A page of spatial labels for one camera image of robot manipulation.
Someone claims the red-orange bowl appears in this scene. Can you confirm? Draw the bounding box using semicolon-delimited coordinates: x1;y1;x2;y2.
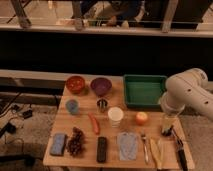
66;76;85;94

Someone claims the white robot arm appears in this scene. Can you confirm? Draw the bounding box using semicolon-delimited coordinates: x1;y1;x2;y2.
159;68;213;133

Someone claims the dark grape bunch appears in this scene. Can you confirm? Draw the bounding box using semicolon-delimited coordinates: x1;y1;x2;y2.
67;127;84;157

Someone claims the purple bowl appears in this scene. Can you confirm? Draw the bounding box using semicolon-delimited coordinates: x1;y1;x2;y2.
90;77;112;97

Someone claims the white paper cup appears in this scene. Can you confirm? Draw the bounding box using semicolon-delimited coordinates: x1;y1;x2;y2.
108;107;124;127

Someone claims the blue cup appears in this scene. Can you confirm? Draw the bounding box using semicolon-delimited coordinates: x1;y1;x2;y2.
65;99;79;115

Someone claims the light blue towel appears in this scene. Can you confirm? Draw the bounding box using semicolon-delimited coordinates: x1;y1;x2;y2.
117;132;138;161

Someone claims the silver fork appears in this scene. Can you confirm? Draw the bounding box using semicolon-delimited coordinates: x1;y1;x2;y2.
141;133;149;165

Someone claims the blue sponge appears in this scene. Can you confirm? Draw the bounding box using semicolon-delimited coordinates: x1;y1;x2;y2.
50;133;67;156

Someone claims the yellow banana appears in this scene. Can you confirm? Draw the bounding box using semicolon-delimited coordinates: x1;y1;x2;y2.
150;139;164;170

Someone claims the small metal cup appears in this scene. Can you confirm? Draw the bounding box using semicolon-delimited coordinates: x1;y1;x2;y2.
97;98;108;112

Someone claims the red apple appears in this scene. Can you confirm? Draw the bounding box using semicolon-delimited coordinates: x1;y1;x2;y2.
135;112;148;125

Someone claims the black remote control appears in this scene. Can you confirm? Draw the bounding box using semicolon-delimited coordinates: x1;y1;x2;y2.
96;137;107;163

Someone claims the person in background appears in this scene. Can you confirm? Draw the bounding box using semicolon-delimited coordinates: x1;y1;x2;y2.
80;0;142;27

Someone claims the green plastic tray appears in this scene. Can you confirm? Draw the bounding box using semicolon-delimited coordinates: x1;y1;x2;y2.
123;74;167;109

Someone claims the small black clip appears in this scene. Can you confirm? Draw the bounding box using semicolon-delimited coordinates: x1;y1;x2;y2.
162;125;173;136

